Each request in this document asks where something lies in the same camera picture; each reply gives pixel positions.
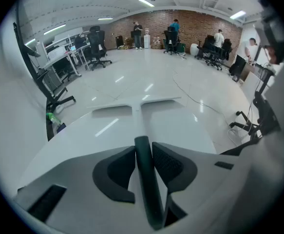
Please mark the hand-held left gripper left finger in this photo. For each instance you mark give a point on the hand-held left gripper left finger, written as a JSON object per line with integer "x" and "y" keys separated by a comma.
{"x": 112, "y": 174}

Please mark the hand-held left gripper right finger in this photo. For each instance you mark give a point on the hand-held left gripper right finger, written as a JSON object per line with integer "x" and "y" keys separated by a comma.
{"x": 171, "y": 167}

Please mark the green spray bottle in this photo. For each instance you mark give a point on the green spray bottle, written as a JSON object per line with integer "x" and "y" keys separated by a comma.
{"x": 51, "y": 118}

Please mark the person's grey clothing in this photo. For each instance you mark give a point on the person's grey clothing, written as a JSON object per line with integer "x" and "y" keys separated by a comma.
{"x": 273, "y": 155}

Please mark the black office chair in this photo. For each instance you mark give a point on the black office chair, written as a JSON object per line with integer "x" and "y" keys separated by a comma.
{"x": 223, "y": 51}
{"x": 207, "y": 46}
{"x": 171, "y": 41}
{"x": 96, "y": 45}
{"x": 266, "y": 116}

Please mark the white board panel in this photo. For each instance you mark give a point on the white board panel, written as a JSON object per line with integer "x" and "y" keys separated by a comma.
{"x": 251, "y": 85}

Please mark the white round bin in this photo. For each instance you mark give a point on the white round bin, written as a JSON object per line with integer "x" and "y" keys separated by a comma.
{"x": 194, "y": 49}

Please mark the black mobile display stand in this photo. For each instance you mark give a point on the black mobile display stand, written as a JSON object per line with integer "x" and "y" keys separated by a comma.
{"x": 38, "y": 79}

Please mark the black monitor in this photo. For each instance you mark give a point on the black monitor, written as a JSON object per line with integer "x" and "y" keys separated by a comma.
{"x": 239, "y": 66}

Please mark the cardboard boxes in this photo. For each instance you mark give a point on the cardboard boxes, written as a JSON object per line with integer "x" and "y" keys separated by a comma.
{"x": 157, "y": 43}

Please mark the white water dispenser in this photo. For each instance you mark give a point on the white water dispenser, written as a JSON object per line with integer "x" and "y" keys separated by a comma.
{"x": 147, "y": 41}

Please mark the white office desk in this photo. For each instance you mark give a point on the white office desk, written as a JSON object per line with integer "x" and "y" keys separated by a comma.
{"x": 59, "y": 57}

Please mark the black cabinet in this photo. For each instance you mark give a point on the black cabinet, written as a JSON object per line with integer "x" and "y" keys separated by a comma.
{"x": 119, "y": 42}

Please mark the ceiling light panel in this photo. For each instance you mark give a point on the ceiling light panel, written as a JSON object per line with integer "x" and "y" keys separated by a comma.
{"x": 105, "y": 18}
{"x": 54, "y": 29}
{"x": 238, "y": 14}
{"x": 146, "y": 2}

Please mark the black head-worn camera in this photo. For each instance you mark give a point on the black head-worn camera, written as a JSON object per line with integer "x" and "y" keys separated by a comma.
{"x": 274, "y": 33}

